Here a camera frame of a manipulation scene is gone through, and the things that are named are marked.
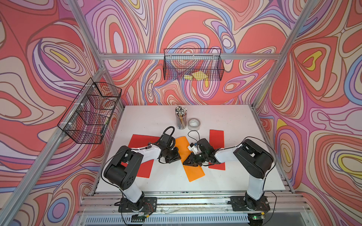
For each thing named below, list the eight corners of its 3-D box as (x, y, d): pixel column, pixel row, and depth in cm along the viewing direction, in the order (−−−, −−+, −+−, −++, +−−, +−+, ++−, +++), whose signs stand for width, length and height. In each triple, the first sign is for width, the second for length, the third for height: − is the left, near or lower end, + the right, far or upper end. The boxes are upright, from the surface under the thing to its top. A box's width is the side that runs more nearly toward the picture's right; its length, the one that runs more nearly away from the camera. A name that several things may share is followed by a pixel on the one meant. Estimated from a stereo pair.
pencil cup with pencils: (175, 129, 106) (174, 114, 92) (176, 121, 111) (175, 105, 97) (186, 129, 106) (187, 114, 92) (186, 121, 111) (187, 105, 97)
